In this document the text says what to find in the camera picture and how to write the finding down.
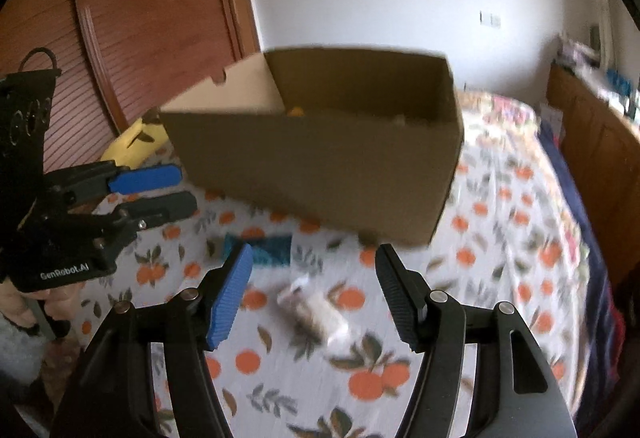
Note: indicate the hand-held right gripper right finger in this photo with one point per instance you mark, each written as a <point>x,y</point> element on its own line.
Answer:
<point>400,298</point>

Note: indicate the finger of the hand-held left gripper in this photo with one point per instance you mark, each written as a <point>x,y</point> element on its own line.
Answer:
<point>165,207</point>
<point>147,178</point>

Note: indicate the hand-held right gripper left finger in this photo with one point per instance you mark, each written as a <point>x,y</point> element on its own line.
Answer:
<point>230,298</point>

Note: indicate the teal snack packet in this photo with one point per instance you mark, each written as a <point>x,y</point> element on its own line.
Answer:
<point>265,249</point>

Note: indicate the clear packet of brown snacks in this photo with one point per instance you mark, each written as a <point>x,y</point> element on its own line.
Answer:
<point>315,315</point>

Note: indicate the brown cardboard box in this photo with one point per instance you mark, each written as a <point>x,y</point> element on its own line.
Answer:
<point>325,167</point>

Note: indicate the person's left hand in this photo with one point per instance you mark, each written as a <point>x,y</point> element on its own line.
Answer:
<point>65,300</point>

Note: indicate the yellow pillow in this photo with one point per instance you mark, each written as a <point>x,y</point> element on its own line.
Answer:
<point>137,142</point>

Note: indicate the orange print bedsheet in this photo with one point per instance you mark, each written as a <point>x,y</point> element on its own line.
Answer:
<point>500,268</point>

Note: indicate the wooden wardrobe door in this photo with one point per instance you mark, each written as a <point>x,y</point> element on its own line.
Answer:
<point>150,17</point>

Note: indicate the orange snack packet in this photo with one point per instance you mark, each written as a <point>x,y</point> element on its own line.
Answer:
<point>295,110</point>

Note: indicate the dark blue blanket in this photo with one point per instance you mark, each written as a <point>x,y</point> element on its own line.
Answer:
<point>595,278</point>

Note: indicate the wooden desk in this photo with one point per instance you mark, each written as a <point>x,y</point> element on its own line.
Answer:
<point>595,127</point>

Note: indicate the small bottles and boxes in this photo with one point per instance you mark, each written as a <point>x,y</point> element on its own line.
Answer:
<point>610,82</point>

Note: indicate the white wall socket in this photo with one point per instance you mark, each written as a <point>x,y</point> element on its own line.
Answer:
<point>490,19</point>

